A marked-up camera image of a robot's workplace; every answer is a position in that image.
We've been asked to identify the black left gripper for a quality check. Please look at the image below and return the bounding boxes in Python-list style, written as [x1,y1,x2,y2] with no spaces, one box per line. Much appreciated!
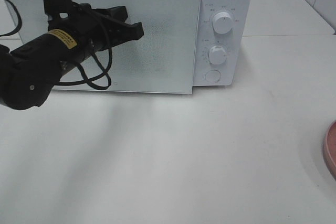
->
[34,4,144,77]

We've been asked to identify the white microwave door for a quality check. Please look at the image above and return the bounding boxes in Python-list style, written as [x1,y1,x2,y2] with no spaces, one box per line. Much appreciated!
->
[1,0,203,95]

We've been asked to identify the white round knob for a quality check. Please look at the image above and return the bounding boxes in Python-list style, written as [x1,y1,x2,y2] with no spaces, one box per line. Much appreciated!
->
[212,10,234,35]
[208,46,227,65]

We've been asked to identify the round white door button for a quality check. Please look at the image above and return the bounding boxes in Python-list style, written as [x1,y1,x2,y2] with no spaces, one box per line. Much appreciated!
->
[205,70,221,83]

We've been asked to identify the pink round plate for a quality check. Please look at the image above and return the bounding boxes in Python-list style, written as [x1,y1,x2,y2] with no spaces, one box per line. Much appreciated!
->
[323,121,336,178]

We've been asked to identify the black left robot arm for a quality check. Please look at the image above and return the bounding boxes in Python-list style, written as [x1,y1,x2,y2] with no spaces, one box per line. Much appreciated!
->
[1,4,144,110]

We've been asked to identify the white microwave oven body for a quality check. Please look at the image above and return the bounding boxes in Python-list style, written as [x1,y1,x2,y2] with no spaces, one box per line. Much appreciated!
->
[192,0,250,89]

